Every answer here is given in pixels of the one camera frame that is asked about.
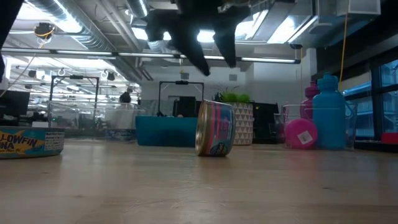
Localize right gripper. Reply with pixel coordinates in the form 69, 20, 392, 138
145, 0, 251, 77

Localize pull-tab can red blue label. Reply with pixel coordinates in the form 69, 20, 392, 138
195, 99, 236, 157

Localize purple squeeze bottle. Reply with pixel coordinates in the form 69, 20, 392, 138
299, 81, 321, 121

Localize pink squeeze bottle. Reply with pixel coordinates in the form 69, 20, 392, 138
283, 118, 319, 150

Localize blue label tin can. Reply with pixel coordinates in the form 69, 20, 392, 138
104, 128, 137, 142

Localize blue squeeze bottle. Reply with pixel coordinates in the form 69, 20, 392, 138
312, 72, 347, 151

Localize black background screen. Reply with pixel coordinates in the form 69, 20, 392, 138
172, 95, 197, 118

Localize succulent in white patterned pot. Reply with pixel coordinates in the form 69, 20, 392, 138
212, 86, 254, 146

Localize black cabinet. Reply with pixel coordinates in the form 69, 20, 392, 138
252, 101, 280, 144

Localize teal plastic bin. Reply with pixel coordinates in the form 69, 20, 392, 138
135, 115, 200, 147

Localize person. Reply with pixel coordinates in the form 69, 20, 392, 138
119, 88, 134, 105

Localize long linear ceiling light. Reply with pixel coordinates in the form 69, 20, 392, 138
0, 47, 302, 65

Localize clear plastic bin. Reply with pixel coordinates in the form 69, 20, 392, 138
46, 100, 147, 140
273, 102, 358, 150

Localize white ceiling unit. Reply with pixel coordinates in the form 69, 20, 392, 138
337, 0, 382, 16

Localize round black ceiling device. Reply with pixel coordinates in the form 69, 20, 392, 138
33, 22, 57, 40

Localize red object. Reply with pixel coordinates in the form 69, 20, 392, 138
381, 132, 398, 145

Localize dark background monitor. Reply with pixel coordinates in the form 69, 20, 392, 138
0, 90, 31, 119

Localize flat yellowfin tuna can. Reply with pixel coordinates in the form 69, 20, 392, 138
0, 126, 65, 160

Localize black gantry beam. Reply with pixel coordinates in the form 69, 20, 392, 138
0, 0, 25, 84

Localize yellow hanging cord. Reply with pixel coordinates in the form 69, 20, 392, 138
335, 12, 349, 91

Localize black aluminium table frame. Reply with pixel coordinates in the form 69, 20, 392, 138
354, 139, 398, 154

